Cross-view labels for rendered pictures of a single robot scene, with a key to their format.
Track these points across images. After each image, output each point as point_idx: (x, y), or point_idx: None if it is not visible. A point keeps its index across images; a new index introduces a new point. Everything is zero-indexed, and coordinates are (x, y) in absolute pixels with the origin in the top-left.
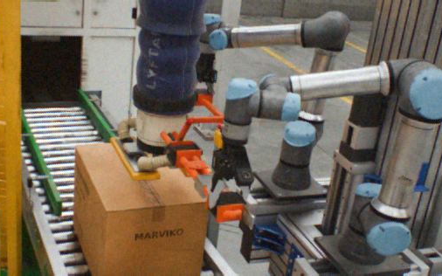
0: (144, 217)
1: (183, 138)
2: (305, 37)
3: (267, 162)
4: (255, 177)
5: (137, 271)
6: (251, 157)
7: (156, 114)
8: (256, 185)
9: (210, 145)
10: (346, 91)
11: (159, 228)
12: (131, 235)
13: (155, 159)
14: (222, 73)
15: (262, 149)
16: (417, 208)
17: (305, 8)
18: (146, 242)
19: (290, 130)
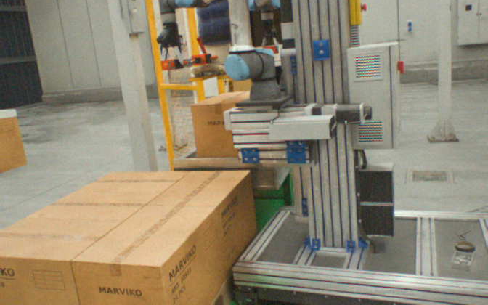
0: (210, 110)
1: (203, 51)
2: None
3: (470, 154)
4: (446, 161)
5: (213, 146)
6: (458, 151)
7: (205, 46)
8: (442, 165)
9: (430, 144)
10: None
11: (221, 118)
12: (205, 121)
13: (195, 67)
14: (441, 88)
15: (476, 147)
16: (333, 78)
17: None
18: (215, 127)
19: (281, 47)
